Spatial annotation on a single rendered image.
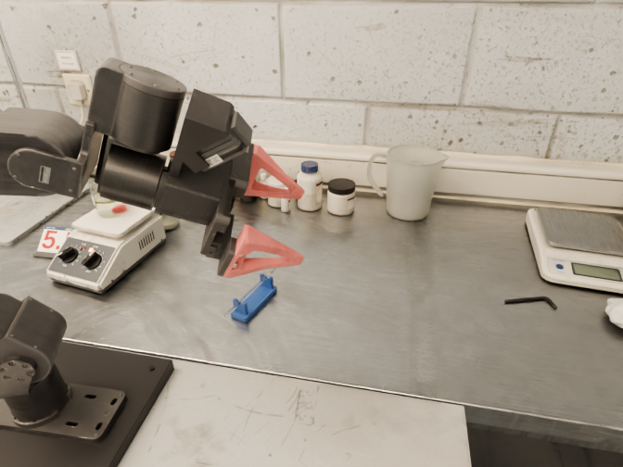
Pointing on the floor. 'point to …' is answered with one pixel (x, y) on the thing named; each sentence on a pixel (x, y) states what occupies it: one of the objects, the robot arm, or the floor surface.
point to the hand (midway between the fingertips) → (295, 223)
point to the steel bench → (376, 318)
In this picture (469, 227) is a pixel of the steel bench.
